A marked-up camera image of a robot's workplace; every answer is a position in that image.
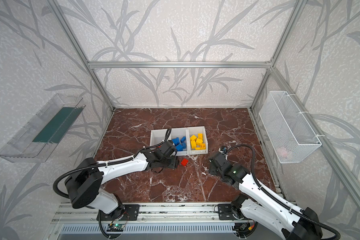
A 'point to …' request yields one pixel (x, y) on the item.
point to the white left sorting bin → (157, 136)
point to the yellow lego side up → (197, 148)
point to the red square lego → (184, 162)
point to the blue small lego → (183, 139)
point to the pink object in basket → (282, 151)
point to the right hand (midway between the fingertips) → (214, 161)
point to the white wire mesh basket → (290, 138)
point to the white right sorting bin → (195, 131)
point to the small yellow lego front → (200, 135)
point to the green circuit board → (115, 227)
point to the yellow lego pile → (199, 141)
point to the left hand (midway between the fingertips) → (177, 158)
